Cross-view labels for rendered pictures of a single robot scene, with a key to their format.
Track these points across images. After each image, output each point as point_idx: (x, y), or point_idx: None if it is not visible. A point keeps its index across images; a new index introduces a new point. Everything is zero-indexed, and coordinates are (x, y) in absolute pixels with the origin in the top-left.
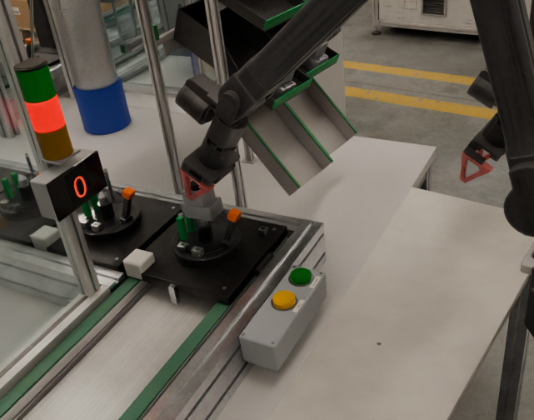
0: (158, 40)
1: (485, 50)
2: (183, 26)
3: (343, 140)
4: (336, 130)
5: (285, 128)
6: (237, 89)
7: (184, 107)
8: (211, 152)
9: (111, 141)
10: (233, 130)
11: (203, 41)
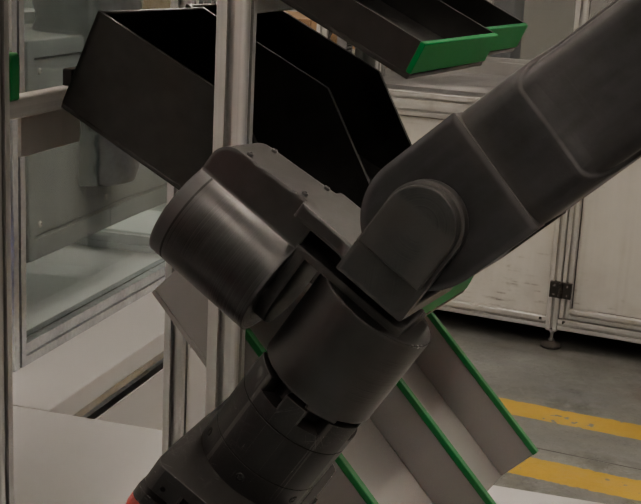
0: (15, 103)
1: None
2: (107, 65)
3: (492, 472)
4: (473, 443)
5: None
6: (458, 176)
7: (190, 255)
8: (277, 433)
9: None
10: (394, 347)
11: (172, 112)
